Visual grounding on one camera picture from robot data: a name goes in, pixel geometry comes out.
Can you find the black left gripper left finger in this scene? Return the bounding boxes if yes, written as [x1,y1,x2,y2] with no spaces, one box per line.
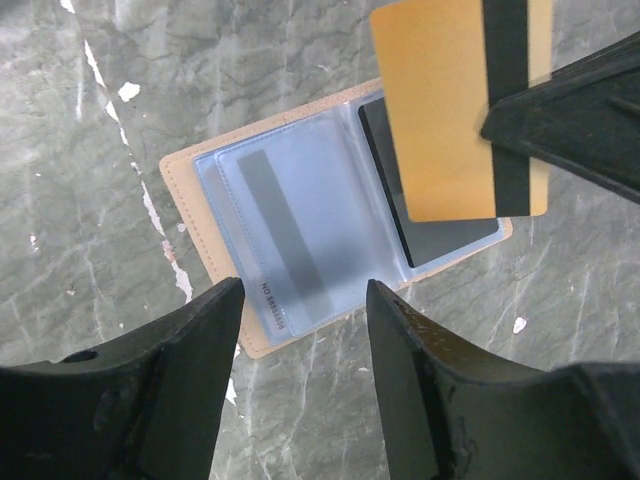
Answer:
[1,278,245,479]

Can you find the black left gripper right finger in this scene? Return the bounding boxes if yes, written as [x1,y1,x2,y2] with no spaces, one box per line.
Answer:
[366,280,639,479]

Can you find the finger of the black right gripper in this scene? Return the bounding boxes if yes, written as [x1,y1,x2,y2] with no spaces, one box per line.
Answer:
[480,33,639,203]

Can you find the beige leather card holder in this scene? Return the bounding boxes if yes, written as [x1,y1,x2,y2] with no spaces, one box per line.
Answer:
[160,79,513,358]

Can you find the silver magstripe card in holder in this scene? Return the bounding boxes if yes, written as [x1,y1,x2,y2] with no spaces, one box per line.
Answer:
[208,118,400,344]

